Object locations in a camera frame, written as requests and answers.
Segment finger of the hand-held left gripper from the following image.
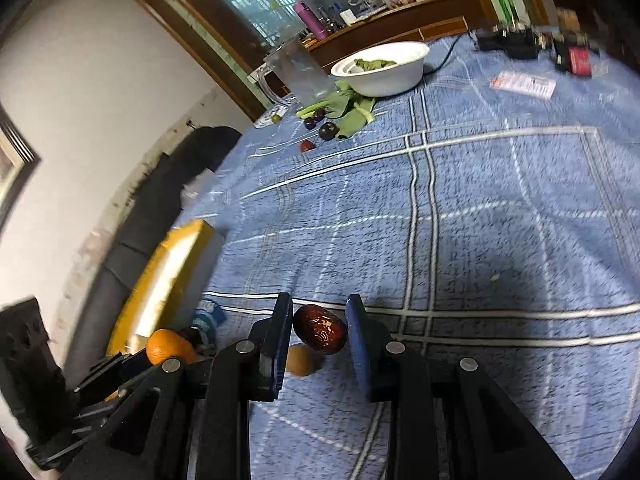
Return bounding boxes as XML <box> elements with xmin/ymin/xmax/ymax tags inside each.
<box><xmin>70</xmin><ymin>382</ymin><xmax>133</xmax><ymax>423</ymax></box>
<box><xmin>72</xmin><ymin>351</ymin><xmax>151</xmax><ymax>395</ymax></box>

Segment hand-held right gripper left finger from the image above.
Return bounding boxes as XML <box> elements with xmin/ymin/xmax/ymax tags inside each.
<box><xmin>60</xmin><ymin>292</ymin><xmax>294</xmax><ymax>480</ymax></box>

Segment white paper label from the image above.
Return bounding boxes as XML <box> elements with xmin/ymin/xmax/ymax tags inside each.
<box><xmin>489</xmin><ymin>71</ymin><xmax>557</xmax><ymax>98</ymax></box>

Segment clear plastic pitcher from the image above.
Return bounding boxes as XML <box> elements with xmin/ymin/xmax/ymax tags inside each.
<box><xmin>257</xmin><ymin>39</ymin><xmax>331</xmax><ymax>106</ymax></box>

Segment green leafy vegetables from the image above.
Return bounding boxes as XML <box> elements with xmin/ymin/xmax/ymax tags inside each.
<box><xmin>296</xmin><ymin>82</ymin><xmax>378</xmax><ymax>140</ymax></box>

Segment orange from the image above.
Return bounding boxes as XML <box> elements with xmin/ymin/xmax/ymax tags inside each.
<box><xmin>146</xmin><ymin>329</ymin><xmax>201</xmax><ymax>367</ymax></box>

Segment wooden cabinet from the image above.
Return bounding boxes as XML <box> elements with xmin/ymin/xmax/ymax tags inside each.
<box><xmin>107</xmin><ymin>0</ymin><xmax>551</xmax><ymax>123</ymax></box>

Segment black cable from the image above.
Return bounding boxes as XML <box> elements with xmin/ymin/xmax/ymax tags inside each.
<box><xmin>424</xmin><ymin>32</ymin><xmax>478</xmax><ymax>81</ymax></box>

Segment dark red wrinkled fruit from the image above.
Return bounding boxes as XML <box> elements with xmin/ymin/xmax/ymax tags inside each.
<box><xmin>292</xmin><ymin>304</ymin><xmax>348</xmax><ymax>356</ymax></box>

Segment green leaves in bowl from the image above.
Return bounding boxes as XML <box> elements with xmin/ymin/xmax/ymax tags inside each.
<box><xmin>354</xmin><ymin>58</ymin><xmax>398</xmax><ymax>73</ymax></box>

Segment red and black box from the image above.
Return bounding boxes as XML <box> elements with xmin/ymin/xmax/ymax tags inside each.
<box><xmin>552</xmin><ymin>42</ymin><xmax>596</xmax><ymax>78</ymax></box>

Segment framed wall picture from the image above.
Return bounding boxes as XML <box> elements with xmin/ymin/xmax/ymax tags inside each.
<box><xmin>0</xmin><ymin>105</ymin><xmax>42</xmax><ymax>233</ymax></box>

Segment pink bottle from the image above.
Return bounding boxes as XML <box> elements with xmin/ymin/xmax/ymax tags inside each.
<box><xmin>293</xmin><ymin>1</ymin><xmax>331</xmax><ymax>41</ymax></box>

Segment blue plaid tablecloth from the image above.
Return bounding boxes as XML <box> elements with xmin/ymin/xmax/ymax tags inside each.
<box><xmin>175</xmin><ymin>25</ymin><xmax>640</xmax><ymax>480</ymax></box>

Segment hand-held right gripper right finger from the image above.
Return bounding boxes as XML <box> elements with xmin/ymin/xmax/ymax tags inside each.
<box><xmin>345</xmin><ymin>294</ymin><xmax>576</xmax><ymax>480</ymax></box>

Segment brown kiwi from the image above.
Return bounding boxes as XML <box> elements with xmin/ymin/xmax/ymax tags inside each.
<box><xmin>285</xmin><ymin>344</ymin><xmax>316</xmax><ymax>377</ymax></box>

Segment black chair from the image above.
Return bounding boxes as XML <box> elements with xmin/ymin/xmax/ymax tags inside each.
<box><xmin>60</xmin><ymin>126</ymin><xmax>243</xmax><ymax>371</ymax></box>

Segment white bowl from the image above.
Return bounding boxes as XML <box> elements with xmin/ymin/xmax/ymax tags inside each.
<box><xmin>330</xmin><ymin>41</ymin><xmax>431</xmax><ymax>97</ymax></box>

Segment black power strip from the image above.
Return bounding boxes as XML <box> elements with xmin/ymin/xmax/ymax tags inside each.
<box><xmin>475</xmin><ymin>25</ymin><xmax>543</xmax><ymax>60</ymax></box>

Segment white box with yellow tape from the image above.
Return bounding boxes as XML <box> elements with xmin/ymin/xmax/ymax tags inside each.
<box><xmin>105</xmin><ymin>219</ymin><xmax>223</xmax><ymax>356</ymax></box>

